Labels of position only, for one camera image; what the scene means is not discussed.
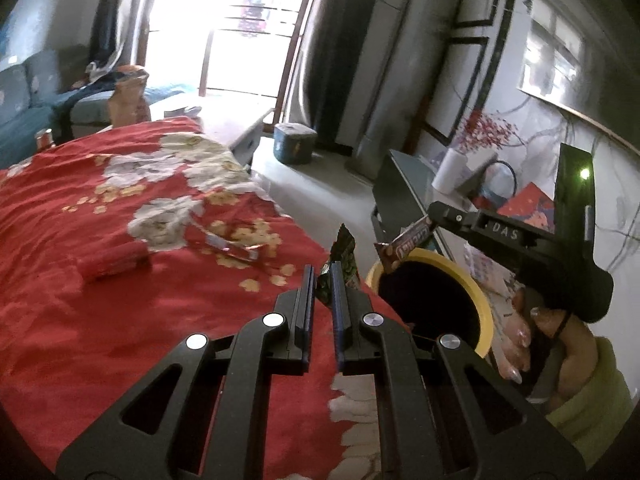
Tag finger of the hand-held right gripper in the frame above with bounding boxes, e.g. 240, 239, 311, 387
427, 201, 482, 244

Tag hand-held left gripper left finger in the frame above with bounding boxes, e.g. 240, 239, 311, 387
55, 265, 317, 480

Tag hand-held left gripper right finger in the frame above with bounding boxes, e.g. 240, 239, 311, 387
330, 261, 586, 480

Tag yellow rimmed bin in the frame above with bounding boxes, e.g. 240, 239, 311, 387
365, 249, 493, 358

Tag green snack wrapper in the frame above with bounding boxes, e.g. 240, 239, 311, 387
317, 223, 361, 306

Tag brown chocolate bar wrapper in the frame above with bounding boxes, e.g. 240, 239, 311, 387
375, 217, 433, 275

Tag person's right forearm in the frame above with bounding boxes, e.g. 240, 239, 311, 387
545, 337, 636, 466

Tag person's right hand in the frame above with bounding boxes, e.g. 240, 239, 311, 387
497, 287, 601, 401

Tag white paper roll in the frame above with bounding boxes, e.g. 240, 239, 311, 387
431, 148, 468, 193

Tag round black framed mirror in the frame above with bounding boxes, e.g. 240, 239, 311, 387
482, 160, 518, 206

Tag colourful portrait painting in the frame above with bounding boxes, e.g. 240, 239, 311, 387
497, 182, 556, 233

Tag red flower branches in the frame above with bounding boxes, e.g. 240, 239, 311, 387
457, 110, 521, 156

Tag red and blue wrapper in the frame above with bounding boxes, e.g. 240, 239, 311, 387
202, 230, 263, 262

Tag grey standing air conditioner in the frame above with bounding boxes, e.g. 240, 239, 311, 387
335, 0, 461, 181

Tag blue storage box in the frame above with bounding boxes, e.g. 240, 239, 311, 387
273, 122, 318, 166

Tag grey coffee table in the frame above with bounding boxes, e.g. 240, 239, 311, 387
150, 95, 276, 166

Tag dark grey curtain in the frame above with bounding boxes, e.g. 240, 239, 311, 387
285, 0, 386, 146

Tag red crinkled packet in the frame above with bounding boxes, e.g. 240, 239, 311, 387
75, 241, 151, 280

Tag red floral blanket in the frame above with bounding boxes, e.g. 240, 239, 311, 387
0, 116, 416, 480

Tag large window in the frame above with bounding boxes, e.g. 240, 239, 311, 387
145, 0, 321, 101

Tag dark blue curtain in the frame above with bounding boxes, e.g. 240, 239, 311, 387
90, 0, 161, 76

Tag blue sofa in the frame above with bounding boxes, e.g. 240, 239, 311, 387
0, 45, 111, 166

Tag wall mounted television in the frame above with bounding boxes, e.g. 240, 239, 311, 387
517, 0, 640, 153

